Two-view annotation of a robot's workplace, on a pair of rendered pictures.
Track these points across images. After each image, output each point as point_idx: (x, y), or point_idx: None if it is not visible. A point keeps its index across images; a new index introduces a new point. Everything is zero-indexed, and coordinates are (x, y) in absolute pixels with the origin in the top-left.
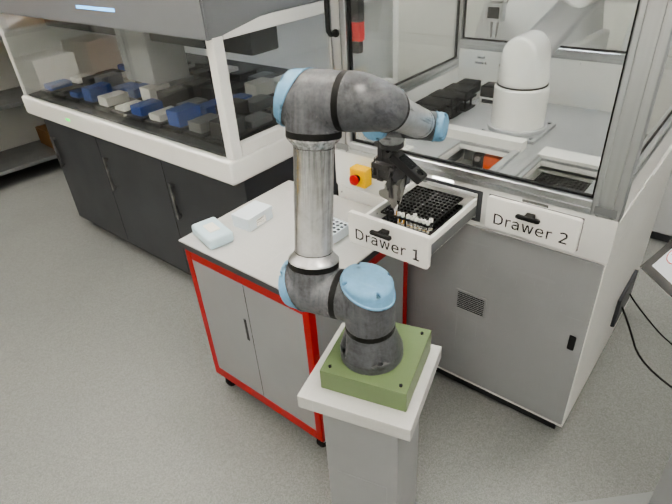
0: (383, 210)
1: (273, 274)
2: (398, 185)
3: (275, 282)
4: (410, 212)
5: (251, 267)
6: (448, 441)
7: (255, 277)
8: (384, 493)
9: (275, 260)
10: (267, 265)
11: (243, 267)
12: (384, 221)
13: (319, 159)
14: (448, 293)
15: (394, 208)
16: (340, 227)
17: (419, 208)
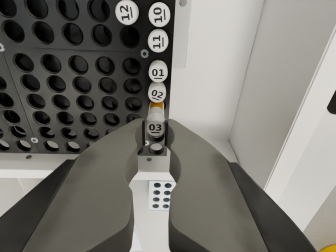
0: (152, 151)
1: (314, 187)
2: (131, 221)
3: (335, 174)
4: (98, 61)
5: (303, 213)
6: None
7: (325, 198)
8: None
9: (277, 202)
10: (293, 203)
11: (306, 219)
12: (317, 94)
13: None
14: None
15: (172, 119)
16: (167, 186)
17: (41, 40)
